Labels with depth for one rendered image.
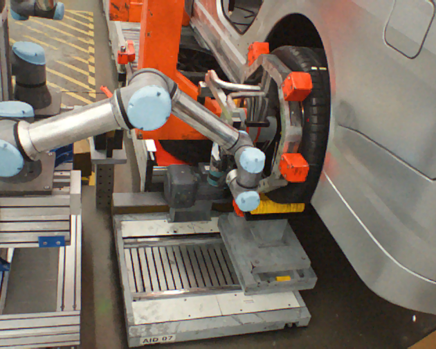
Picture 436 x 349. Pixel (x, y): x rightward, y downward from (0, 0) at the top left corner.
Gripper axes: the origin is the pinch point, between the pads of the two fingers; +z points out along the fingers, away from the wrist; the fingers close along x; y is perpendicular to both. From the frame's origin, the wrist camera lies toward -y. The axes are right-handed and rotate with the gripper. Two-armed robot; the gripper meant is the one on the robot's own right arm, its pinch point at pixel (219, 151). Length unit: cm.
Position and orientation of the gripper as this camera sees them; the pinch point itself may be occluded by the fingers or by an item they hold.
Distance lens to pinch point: 178.3
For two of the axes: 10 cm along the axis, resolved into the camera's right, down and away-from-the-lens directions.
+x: -9.5, 0.1, -3.1
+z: -2.6, -5.6, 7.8
